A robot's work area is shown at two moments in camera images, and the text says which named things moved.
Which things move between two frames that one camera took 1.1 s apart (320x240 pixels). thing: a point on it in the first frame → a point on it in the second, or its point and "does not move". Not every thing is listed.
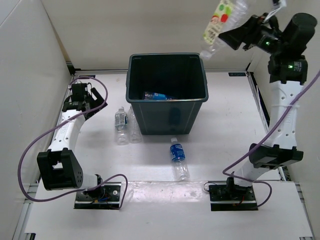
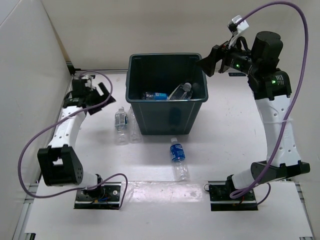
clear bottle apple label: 227,14 → 182,92
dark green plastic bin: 181,75 does not move
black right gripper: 234,38 → 208,64
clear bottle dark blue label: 178,156 does not move
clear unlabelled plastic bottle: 135,135 does not move
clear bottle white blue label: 121,132 does not move
